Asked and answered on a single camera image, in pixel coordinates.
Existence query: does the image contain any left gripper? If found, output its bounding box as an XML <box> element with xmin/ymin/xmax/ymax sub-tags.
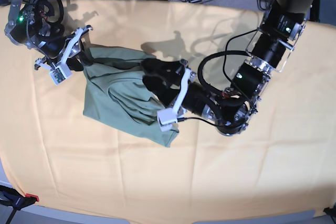
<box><xmin>140</xmin><ymin>58</ymin><xmax>220</xmax><ymax>122</ymax></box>

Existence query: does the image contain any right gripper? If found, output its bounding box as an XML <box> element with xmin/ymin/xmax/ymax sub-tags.
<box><xmin>41</xmin><ymin>32</ymin><xmax>93</xmax><ymax>72</ymax></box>

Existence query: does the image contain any green T-shirt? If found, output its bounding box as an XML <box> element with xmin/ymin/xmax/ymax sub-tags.
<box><xmin>83</xmin><ymin>47</ymin><xmax>179</xmax><ymax>147</ymax></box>

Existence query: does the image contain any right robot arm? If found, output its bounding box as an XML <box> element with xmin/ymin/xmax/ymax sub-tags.
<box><xmin>5</xmin><ymin>0</ymin><xmax>93</xmax><ymax>72</ymax></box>

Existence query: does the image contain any orange table cloth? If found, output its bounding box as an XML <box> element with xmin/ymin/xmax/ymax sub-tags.
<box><xmin>0</xmin><ymin>0</ymin><xmax>336</xmax><ymax>221</ymax></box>

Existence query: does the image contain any black red table clamp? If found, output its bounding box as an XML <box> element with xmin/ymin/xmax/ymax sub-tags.
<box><xmin>1</xmin><ymin>185</ymin><xmax>39</xmax><ymax>224</ymax></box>

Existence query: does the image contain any black corner clamp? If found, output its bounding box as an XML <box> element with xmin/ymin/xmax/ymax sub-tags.
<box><xmin>323</xmin><ymin>206</ymin><xmax>336</xmax><ymax>218</ymax></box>

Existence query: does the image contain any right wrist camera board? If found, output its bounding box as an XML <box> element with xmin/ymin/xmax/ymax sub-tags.
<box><xmin>49</xmin><ymin>65</ymin><xmax>72</xmax><ymax>85</ymax></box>

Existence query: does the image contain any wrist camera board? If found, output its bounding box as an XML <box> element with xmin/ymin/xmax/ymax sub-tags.
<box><xmin>49</xmin><ymin>65</ymin><xmax>72</xmax><ymax>85</ymax></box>
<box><xmin>157</xmin><ymin>108</ymin><xmax>177</xmax><ymax>132</ymax></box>

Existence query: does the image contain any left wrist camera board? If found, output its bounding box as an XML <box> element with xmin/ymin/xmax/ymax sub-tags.
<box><xmin>157</xmin><ymin>108</ymin><xmax>177</xmax><ymax>132</ymax></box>

